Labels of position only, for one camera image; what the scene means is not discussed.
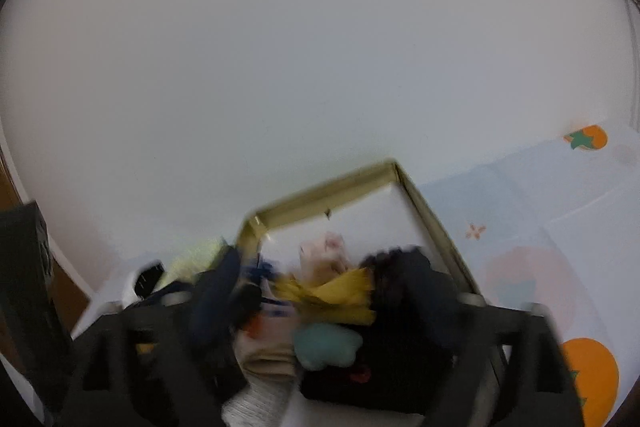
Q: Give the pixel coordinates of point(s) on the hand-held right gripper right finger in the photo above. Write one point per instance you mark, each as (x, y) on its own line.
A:
(440, 312)

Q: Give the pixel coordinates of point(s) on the mint green soft toy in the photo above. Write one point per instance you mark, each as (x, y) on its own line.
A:
(325, 344)

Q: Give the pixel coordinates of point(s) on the black cloth with red marks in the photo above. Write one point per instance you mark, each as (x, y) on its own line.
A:
(390, 387)

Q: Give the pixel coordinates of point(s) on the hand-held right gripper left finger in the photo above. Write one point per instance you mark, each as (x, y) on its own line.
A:
(215, 307)

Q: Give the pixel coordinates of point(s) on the white knitted cloth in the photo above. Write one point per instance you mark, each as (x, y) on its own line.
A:
(255, 404)

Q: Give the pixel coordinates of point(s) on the rectangular gold tin box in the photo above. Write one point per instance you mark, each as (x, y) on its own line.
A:
(325, 202)

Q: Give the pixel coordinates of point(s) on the yellow cloth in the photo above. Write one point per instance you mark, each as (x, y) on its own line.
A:
(340, 289)

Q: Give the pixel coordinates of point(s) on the yellow patterned tissue pack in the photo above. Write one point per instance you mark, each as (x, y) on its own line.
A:
(197, 257)

